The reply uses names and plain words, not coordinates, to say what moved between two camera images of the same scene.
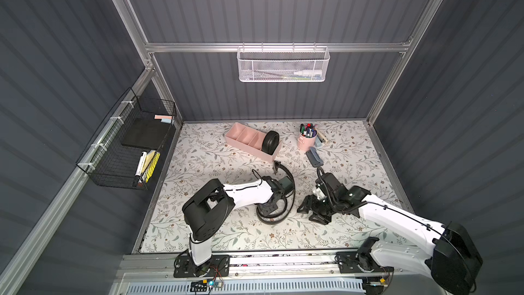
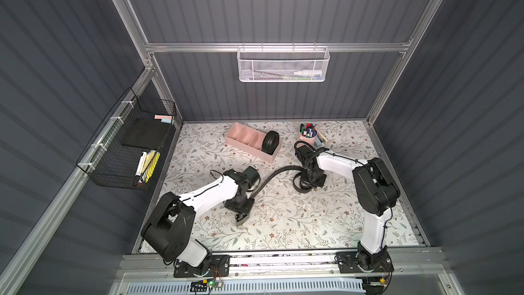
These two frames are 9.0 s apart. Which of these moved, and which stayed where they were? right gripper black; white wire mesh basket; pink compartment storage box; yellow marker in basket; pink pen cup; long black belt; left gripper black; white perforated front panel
Moved: right gripper black; left gripper black
Stayed: long black belt; white wire mesh basket; white perforated front panel; pink pen cup; pink compartment storage box; yellow marker in basket
